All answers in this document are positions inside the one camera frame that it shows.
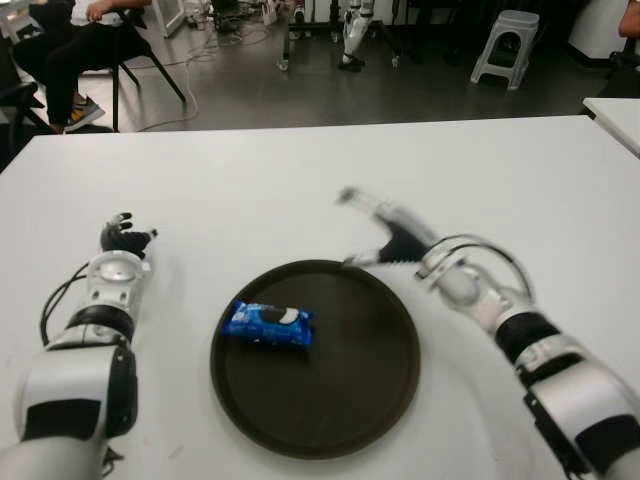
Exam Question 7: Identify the black armrest chair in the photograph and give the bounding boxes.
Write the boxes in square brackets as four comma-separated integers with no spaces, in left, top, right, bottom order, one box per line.
[0,34,56,169]

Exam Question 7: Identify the white rectangular frame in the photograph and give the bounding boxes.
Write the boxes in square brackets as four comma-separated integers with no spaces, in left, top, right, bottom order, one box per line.
[149,0,184,39]

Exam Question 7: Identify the grey plastic stool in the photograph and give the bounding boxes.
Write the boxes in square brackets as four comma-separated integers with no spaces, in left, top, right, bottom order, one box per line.
[468,9,541,91]

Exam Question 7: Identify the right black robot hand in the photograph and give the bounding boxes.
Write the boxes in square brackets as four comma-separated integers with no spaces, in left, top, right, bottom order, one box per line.
[335,187,441,269]

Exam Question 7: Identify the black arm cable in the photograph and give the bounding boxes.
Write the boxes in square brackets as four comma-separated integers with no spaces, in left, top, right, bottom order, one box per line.
[38,264,91,351]
[439,233,536,301]

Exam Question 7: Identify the neighbouring white table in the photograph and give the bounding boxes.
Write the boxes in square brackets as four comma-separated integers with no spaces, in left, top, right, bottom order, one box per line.
[581,97,640,161]

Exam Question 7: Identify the blue Oreo cookie packet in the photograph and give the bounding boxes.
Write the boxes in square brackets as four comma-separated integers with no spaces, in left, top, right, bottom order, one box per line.
[219,299,316,349]

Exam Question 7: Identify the round dark brown tray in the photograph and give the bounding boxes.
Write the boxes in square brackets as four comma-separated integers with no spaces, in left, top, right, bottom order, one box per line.
[209,258,422,460]

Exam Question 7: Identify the person in black trousers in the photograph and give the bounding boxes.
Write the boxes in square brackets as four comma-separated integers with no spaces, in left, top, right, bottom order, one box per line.
[12,0,151,135]

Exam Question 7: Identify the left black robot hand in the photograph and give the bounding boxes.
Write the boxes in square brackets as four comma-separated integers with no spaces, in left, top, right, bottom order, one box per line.
[99,212,159,260]

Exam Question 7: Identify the white floor cable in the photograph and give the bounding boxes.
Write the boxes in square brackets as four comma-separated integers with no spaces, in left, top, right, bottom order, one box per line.
[132,19,261,134]

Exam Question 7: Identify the black office chair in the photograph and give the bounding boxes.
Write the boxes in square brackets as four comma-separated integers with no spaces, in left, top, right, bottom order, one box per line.
[597,49,640,99]

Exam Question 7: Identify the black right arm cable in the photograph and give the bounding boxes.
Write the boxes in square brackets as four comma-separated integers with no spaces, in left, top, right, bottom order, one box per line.
[439,233,536,301]

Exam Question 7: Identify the black wheeled gantry frame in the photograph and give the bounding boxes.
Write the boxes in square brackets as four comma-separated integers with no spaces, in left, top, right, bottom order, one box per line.
[274,0,402,71]

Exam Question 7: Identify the white humanoid robot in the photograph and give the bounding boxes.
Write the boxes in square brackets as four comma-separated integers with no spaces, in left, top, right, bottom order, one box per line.
[337,0,375,71]

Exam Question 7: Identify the black metal frame chair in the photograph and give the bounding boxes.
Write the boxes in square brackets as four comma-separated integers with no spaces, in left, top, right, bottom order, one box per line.
[74,0,187,132]

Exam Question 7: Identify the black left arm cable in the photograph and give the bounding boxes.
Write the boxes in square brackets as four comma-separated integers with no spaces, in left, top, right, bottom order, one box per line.
[38,264,91,351]

